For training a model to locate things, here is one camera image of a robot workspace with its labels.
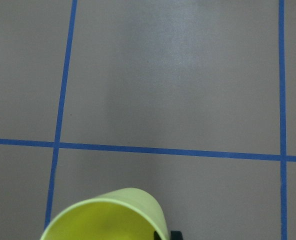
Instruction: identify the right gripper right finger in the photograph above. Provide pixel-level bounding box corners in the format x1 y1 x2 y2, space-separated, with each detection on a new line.
170 230 183 240

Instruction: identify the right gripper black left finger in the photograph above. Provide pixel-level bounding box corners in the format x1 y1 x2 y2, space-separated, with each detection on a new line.
153 231 161 240

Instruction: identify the yellow plastic cup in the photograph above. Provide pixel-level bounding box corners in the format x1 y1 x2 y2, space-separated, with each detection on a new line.
40 187 170 240

